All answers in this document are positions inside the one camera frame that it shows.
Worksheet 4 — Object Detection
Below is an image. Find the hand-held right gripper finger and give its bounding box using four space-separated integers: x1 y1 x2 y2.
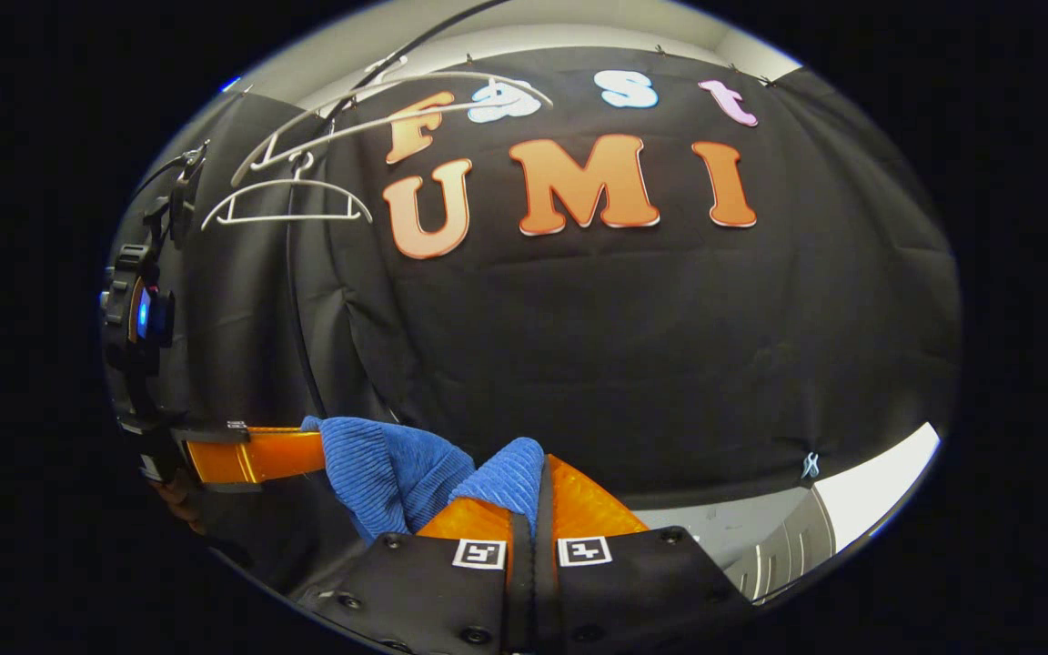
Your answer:
533 453 755 655
295 496 534 655

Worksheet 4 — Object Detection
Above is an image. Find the black clothes rack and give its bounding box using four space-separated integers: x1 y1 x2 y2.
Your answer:
284 0 518 421

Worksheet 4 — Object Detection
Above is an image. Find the white clothes hanger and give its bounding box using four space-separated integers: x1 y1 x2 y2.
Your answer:
231 55 554 187
201 150 373 230

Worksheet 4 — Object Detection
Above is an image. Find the black backdrop cloth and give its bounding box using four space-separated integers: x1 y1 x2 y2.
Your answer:
106 45 962 592

